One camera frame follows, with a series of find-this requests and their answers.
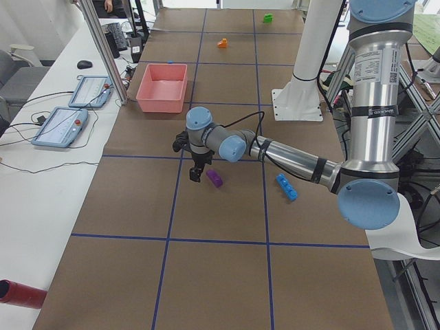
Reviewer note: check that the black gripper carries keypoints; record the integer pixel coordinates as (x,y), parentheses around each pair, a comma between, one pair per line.
(201,159)

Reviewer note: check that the purple block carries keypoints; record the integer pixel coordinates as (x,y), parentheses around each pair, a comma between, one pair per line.
(215,178)

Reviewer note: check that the orange block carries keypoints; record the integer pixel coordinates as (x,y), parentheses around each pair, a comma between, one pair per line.
(223,43)

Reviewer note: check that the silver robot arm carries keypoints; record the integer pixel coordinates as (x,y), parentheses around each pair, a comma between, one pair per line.
(366,182)

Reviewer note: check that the pink plastic box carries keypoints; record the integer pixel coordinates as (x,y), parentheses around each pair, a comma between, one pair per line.
(163,88)

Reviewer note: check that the long blue block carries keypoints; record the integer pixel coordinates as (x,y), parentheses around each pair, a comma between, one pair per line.
(288,189)

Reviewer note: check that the far blue teach pendant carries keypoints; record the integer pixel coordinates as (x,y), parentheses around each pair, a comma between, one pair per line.
(91,92)

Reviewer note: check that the blue teach pendant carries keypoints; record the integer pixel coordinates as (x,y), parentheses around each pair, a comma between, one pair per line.
(91,92)
(61,127)

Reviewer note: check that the near blue teach pendant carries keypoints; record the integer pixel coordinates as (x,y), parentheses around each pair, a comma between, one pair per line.
(61,127)

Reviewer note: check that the black computer mouse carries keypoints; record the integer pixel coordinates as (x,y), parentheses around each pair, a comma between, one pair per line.
(84,64)

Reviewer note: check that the black keyboard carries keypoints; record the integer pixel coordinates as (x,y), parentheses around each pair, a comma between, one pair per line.
(115,38)

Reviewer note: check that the green block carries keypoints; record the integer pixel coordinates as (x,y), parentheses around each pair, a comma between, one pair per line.
(268,18)

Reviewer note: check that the red cylinder bottle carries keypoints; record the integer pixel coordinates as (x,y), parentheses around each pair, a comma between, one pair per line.
(21,295)

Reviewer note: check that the white pedestal column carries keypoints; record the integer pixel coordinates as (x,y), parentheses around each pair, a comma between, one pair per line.
(299,100)

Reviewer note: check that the aluminium frame post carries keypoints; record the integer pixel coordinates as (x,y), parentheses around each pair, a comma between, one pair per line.
(98,36)

